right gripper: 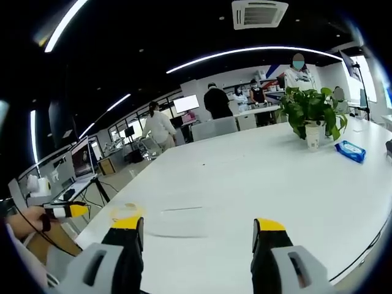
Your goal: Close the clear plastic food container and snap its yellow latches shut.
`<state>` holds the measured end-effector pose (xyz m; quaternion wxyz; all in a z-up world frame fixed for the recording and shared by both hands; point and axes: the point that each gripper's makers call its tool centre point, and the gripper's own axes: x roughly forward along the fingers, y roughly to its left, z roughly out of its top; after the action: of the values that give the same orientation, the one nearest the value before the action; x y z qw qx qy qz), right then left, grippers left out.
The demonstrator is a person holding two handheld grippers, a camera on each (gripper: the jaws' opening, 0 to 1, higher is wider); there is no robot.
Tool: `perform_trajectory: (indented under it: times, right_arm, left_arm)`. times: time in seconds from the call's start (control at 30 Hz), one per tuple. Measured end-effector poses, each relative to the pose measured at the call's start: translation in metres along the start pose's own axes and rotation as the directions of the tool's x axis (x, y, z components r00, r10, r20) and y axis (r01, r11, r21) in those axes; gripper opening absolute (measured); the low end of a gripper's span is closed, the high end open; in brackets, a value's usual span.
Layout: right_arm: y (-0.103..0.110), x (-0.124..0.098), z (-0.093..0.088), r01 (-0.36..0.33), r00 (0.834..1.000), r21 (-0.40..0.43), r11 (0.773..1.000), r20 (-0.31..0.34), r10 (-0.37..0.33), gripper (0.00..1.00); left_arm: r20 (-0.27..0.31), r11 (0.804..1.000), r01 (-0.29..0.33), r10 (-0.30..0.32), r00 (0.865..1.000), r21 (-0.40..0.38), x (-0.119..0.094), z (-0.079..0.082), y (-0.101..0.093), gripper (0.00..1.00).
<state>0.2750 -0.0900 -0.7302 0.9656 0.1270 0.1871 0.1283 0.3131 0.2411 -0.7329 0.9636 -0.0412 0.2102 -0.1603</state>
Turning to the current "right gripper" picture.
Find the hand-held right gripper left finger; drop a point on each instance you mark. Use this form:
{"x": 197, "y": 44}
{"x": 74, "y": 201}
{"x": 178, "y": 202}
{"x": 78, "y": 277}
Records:
{"x": 92, "y": 266}

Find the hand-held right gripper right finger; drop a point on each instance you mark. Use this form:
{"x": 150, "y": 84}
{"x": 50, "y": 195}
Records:
{"x": 294, "y": 269}

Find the person's left hand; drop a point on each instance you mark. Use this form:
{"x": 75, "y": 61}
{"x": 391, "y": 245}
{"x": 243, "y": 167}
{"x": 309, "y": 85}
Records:
{"x": 26, "y": 220}

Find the flat brown cardboard sheet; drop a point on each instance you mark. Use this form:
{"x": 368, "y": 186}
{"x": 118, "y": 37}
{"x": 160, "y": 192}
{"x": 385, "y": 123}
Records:
{"x": 53, "y": 242}

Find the white and yellow device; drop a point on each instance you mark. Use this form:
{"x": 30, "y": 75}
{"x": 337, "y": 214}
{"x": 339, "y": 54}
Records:
{"x": 39, "y": 185}

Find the clear tape roll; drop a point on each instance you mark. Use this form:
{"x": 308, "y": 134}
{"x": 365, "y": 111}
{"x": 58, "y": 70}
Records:
{"x": 127, "y": 209}

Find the brown cardboard box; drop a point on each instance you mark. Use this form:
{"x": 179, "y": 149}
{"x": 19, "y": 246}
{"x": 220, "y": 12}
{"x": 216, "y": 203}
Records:
{"x": 106, "y": 166}

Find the white ceiling light strip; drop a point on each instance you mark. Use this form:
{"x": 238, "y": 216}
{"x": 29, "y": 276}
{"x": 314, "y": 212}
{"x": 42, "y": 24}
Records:
{"x": 245, "y": 52}
{"x": 119, "y": 102}
{"x": 87, "y": 130}
{"x": 33, "y": 134}
{"x": 65, "y": 26}

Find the blue wet wipes packet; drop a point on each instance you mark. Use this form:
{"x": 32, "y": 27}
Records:
{"x": 350, "y": 150}

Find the white paper cup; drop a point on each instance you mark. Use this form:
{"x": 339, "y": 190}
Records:
{"x": 314, "y": 138}

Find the white monitor screen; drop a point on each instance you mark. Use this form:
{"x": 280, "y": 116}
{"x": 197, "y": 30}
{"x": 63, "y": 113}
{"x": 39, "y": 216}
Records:
{"x": 185, "y": 103}

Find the white chair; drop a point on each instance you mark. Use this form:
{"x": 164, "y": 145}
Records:
{"x": 214, "y": 127}

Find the green leafy plant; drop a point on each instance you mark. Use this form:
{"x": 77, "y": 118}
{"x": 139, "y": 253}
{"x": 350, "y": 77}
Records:
{"x": 309, "y": 107}

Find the black light stand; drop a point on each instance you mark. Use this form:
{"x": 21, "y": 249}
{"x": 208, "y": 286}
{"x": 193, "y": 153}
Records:
{"x": 363, "y": 88}

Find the ceiling air conditioner vent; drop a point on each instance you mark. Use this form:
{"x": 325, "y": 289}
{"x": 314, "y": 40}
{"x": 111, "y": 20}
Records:
{"x": 258, "y": 13}

